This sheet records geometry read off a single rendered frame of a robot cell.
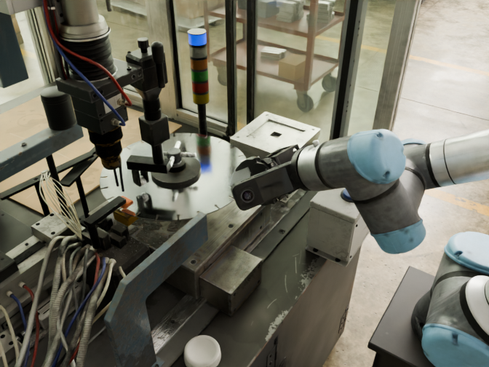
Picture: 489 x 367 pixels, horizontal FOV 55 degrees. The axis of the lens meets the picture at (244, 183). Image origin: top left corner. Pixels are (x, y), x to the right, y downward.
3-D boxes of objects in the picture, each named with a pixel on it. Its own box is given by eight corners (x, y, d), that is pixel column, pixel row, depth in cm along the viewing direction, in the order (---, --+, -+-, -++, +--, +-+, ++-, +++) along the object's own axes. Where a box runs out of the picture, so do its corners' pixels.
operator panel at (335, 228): (351, 190, 132) (359, 145, 123) (389, 204, 127) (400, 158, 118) (304, 249, 113) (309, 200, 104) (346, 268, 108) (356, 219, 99)
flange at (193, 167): (196, 187, 100) (195, 178, 98) (145, 184, 100) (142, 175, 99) (204, 158, 108) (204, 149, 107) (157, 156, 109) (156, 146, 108)
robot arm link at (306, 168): (325, 197, 71) (305, 148, 70) (304, 199, 75) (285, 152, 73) (354, 177, 75) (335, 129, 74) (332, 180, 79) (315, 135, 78)
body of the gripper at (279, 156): (290, 184, 89) (338, 177, 79) (260, 204, 84) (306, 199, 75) (275, 147, 88) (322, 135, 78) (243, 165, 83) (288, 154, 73)
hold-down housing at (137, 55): (159, 132, 94) (147, 31, 82) (175, 140, 92) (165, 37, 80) (136, 143, 90) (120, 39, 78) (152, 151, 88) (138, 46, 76)
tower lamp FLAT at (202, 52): (196, 51, 122) (196, 39, 120) (210, 54, 120) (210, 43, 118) (185, 56, 119) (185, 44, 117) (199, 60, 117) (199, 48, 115)
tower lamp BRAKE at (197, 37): (196, 38, 120) (195, 27, 119) (210, 42, 118) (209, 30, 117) (185, 44, 117) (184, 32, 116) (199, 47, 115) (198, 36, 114)
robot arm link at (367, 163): (394, 198, 63) (364, 145, 60) (332, 204, 72) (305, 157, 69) (418, 165, 67) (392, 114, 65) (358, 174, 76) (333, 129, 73)
